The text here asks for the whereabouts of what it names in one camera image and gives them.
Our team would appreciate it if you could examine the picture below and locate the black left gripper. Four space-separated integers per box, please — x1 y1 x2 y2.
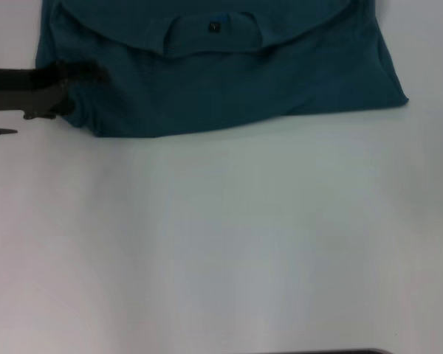
0 59 110 120

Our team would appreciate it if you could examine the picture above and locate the teal FREE print t-shirt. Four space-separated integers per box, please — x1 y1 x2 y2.
35 0 410 138

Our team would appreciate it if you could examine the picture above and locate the black flat panel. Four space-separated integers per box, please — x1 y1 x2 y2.
304 348 391 354

